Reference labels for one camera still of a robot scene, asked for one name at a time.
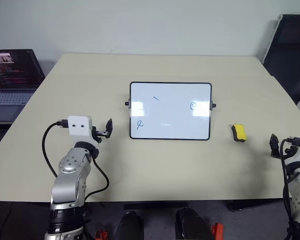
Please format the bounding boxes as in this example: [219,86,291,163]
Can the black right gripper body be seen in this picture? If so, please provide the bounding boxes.
[279,136,300,161]

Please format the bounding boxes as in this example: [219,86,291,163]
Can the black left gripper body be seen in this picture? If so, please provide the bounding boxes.
[91,125,109,144]

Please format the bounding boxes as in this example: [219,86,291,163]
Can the yellow and black eraser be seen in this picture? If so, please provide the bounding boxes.
[230,123,248,143]

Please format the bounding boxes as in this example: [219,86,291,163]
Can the small black-framed whiteboard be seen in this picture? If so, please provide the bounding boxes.
[124,81,217,141]

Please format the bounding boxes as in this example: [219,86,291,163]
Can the black chair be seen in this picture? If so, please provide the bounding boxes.
[261,13,300,106]

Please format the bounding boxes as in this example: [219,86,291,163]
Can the dark rounded shape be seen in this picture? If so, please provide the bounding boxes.
[114,211,145,240]
[174,207,213,240]

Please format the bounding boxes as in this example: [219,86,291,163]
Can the orange clamp piece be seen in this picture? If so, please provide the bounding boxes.
[94,229,109,240]
[210,222,225,240]

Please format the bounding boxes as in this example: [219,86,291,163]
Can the open laptop computer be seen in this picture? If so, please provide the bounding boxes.
[0,48,46,124]

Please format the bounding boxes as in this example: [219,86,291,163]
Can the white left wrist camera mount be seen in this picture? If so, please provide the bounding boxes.
[67,115,101,144]

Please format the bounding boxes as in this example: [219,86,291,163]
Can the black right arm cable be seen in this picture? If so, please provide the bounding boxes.
[279,138,300,240]

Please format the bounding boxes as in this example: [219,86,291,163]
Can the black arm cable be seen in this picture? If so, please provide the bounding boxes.
[41,119,110,201]
[279,138,300,240]

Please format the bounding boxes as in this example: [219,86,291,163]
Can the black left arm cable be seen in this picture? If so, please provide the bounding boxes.
[41,119,110,201]

